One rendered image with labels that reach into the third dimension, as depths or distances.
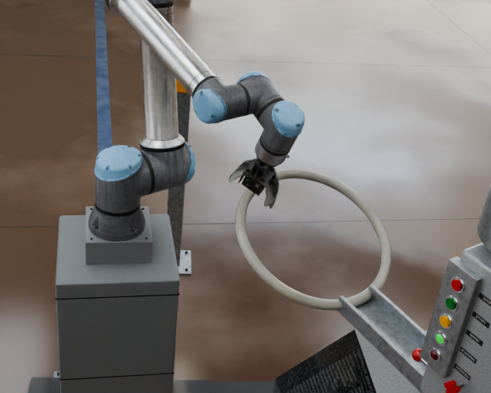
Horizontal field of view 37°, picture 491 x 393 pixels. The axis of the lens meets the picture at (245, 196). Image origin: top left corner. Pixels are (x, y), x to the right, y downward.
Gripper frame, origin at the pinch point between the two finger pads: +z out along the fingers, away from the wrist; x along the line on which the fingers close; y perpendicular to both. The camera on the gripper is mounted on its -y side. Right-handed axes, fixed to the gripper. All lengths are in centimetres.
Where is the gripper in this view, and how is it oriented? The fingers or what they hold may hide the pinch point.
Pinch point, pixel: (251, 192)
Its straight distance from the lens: 220.6
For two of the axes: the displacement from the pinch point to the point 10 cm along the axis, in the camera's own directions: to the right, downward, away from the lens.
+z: -3.0, 5.9, 7.5
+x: 8.2, 5.6, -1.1
